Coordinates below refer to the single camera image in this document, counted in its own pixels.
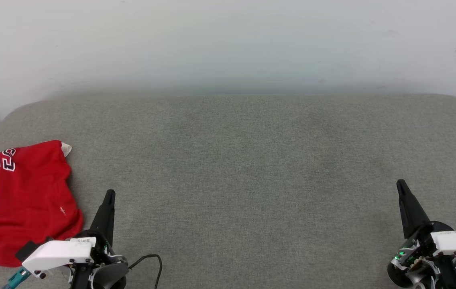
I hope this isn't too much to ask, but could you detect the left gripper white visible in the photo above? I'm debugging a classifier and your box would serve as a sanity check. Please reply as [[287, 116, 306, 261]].
[[22, 189, 128, 277]]

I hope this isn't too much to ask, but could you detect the red basketball jersey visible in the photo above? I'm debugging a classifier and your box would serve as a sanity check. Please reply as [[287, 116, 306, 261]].
[[0, 140, 84, 268]]

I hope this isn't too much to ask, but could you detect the teal cable connector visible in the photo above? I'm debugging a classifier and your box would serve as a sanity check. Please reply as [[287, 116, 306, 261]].
[[2, 267, 32, 289]]

